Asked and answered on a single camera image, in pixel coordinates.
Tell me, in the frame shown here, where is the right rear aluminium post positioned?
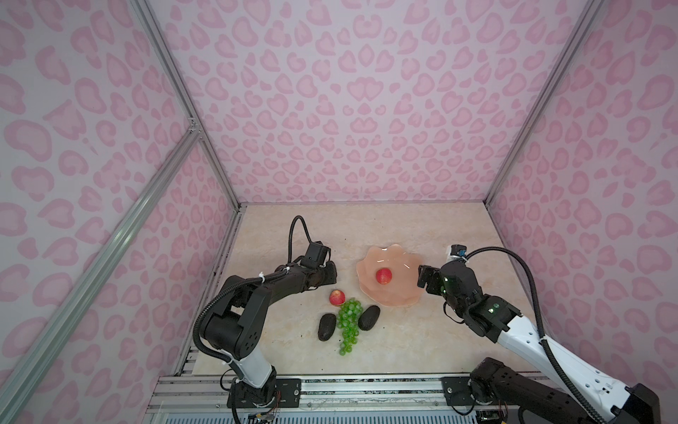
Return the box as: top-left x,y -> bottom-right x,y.
483,0 -> 607,210

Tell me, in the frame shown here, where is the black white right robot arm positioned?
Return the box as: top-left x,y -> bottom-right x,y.
417,259 -> 661,423

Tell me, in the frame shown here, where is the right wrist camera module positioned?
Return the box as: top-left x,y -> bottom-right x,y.
448,244 -> 467,261

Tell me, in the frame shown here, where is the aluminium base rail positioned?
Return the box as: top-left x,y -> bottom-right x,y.
139,372 -> 563,424

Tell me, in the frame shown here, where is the pink scalloped fruit bowl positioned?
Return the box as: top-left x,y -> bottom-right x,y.
356,244 -> 424,307

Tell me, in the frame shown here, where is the aluminium post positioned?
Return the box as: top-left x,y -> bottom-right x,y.
483,0 -> 607,210
130,0 -> 241,212

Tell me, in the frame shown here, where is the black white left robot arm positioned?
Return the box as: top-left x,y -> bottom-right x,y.
192,261 -> 337,410

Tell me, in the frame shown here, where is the left rear aluminium post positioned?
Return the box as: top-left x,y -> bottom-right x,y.
130,0 -> 241,212

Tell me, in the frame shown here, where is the aluminium frame diagonal bar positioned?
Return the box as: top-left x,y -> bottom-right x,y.
1,129 -> 201,423

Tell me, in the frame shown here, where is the green grape bunch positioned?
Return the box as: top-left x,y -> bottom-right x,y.
337,299 -> 364,356

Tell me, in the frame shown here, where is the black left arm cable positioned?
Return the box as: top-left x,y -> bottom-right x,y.
287,214 -> 314,265

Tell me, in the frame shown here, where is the red apple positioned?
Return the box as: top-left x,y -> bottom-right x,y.
375,268 -> 393,285
328,290 -> 346,307

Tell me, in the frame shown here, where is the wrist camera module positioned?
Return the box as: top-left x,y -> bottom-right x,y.
448,244 -> 467,261
300,241 -> 331,269

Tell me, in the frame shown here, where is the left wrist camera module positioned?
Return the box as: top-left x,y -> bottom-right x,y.
300,241 -> 331,269

